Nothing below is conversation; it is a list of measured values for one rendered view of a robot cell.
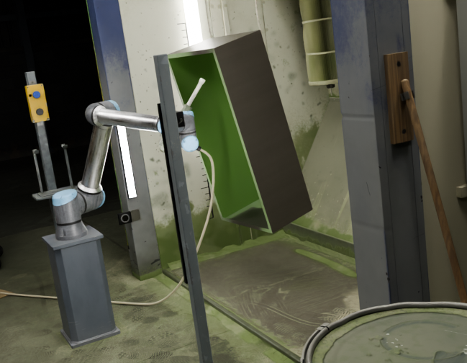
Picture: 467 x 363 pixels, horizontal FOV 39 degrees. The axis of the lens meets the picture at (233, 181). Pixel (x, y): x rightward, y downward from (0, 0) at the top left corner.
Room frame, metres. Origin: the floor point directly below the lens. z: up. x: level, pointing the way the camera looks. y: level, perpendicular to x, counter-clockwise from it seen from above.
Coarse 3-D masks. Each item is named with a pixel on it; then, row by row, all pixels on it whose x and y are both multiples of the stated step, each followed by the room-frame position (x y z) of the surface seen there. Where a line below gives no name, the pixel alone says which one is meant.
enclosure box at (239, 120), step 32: (256, 32) 3.97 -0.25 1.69; (192, 64) 4.41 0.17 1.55; (224, 64) 3.83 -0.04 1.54; (256, 64) 3.95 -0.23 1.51; (224, 96) 4.52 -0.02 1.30; (256, 96) 3.93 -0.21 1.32; (224, 128) 4.50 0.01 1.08; (256, 128) 3.92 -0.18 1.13; (288, 128) 4.04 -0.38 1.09; (224, 160) 4.48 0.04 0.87; (256, 160) 3.90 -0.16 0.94; (288, 160) 4.02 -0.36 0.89; (224, 192) 4.46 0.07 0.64; (256, 192) 4.60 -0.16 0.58; (288, 192) 4.01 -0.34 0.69; (256, 224) 4.15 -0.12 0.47
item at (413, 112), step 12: (408, 84) 2.09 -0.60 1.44; (408, 108) 2.09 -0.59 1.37; (420, 132) 2.06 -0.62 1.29; (420, 144) 2.06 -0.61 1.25; (432, 180) 2.03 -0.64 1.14; (432, 192) 2.03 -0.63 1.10; (444, 216) 2.01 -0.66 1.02; (444, 228) 2.00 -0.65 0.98; (444, 240) 2.00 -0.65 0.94; (456, 264) 1.97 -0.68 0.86; (456, 276) 1.97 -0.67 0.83
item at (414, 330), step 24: (384, 312) 1.68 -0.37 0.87; (408, 312) 1.67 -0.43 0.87; (432, 312) 1.65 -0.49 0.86; (456, 312) 1.62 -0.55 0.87; (336, 336) 1.57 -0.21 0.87; (360, 336) 1.57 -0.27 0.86; (384, 336) 1.55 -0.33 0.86; (408, 336) 1.53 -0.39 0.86; (432, 336) 1.52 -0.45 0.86; (456, 336) 1.50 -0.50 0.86; (312, 360) 1.46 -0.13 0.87; (336, 360) 1.46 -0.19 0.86; (360, 360) 1.45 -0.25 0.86; (384, 360) 1.43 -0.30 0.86; (408, 360) 1.41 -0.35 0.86; (432, 360) 1.39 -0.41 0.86; (456, 360) 1.39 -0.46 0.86
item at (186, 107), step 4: (200, 80) 3.83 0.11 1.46; (204, 80) 3.83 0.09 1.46; (200, 84) 3.83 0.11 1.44; (196, 88) 3.82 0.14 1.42; (196, 92) 3.82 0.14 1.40; (192, 96) 3.82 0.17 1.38; (192, 100) 3.82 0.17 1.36; (184, 104) 3.82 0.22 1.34; (188, 104) 3.81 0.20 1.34; (184, 108) 3.80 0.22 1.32; (188, 108) 3.80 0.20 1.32; (160, 144) 3.78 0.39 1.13; (160, 148) 3.77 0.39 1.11; (200, 148) 3.82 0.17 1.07
